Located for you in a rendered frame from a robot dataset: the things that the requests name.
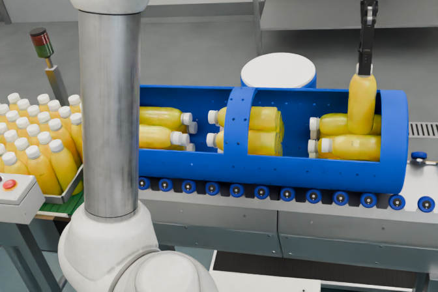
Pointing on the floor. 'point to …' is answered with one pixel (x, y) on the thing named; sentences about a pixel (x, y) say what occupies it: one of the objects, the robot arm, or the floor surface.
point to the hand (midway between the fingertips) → (364, 58)
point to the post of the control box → (33, 257)
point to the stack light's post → (57, 85)
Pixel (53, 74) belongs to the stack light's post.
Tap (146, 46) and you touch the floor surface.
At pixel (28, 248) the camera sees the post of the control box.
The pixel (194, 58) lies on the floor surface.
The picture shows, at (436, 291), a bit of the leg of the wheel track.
